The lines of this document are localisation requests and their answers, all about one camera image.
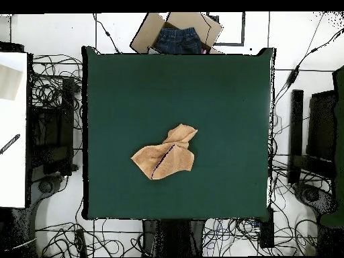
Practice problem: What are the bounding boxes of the tan terry towel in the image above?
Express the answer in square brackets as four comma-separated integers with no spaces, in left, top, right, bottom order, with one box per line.
[130,123,199,181]

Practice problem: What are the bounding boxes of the dark green tablecloth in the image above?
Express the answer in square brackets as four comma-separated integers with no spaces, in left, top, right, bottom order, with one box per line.
[81,45,276,221]

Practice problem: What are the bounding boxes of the blue denim jeans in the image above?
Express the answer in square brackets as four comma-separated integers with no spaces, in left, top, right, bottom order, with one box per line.
[154,26,203,54]

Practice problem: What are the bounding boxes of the brown cardboard box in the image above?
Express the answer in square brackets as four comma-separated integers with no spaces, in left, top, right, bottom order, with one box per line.
[129,11,224,54]

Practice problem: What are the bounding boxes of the black power strip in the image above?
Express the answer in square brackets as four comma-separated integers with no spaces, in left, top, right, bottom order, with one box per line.
[259,208,275,249]
[75,228,88,257]

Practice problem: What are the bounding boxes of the black striped stick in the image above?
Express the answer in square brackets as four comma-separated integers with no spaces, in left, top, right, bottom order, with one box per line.
[0,133,22,155]

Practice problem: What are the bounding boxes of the white side table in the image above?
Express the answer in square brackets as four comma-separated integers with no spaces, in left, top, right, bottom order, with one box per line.
[0,52,28,208]

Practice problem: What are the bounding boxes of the beige box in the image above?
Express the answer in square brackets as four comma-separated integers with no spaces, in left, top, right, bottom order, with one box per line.
[0,63,23,101]

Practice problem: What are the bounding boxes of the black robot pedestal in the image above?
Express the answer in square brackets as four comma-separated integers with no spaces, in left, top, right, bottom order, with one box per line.
[141,219,206,257]

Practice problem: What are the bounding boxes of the thin black cable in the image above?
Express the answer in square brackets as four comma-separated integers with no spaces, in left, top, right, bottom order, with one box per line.
[92,13,120,54]

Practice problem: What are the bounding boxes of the black cable with adapter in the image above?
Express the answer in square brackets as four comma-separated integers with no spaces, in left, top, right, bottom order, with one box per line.
[273,26,344,108]

